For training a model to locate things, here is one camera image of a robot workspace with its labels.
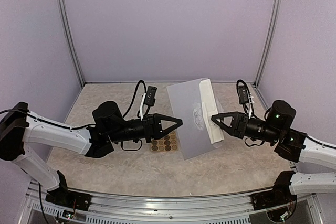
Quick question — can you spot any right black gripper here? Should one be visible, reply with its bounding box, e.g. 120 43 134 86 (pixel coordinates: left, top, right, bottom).
212 111 281 144

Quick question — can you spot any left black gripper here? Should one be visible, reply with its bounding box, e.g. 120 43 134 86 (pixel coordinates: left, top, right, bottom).
108 113 183 144

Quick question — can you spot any brown sticker sheet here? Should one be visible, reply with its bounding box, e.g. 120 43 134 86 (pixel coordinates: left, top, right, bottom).
150 130 179 152

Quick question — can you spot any ornate bordered letter sheet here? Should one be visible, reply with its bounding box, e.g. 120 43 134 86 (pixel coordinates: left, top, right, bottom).
199 79 224 148

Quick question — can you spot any grey envelope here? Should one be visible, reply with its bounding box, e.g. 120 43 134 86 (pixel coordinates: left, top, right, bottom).
167 78 224 160

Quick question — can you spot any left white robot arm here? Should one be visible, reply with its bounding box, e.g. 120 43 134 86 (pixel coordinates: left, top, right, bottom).
1 101 183 206

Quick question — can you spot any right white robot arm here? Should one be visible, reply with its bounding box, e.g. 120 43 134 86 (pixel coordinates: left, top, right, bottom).
211 100 335 205

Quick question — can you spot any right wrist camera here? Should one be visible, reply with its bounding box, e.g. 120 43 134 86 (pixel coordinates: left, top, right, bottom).
236 80 255 118

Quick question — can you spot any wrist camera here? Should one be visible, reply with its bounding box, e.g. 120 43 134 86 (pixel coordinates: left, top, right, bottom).
236 80 255 118
139 86 157 120

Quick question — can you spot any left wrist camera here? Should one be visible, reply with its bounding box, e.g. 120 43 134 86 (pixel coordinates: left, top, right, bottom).
139 86 157 120

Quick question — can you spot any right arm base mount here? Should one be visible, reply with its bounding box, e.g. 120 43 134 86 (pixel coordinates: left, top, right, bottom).
250 186 297 210

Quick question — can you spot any front aluminium rail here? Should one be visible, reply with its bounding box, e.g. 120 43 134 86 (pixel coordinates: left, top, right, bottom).
18 180 324 223

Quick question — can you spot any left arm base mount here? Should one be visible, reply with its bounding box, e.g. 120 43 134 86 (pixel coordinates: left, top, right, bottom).
46 187 92 211

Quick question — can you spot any right aluminium frame post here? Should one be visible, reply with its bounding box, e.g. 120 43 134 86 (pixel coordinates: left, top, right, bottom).
254 0 281 89

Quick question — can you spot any aluminium frame post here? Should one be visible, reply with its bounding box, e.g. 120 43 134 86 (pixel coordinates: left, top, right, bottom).
57 0 86 88
254 0 281 89

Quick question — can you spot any left aluminium frame post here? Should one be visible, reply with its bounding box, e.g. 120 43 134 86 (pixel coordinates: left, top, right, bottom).
57 0 86 88

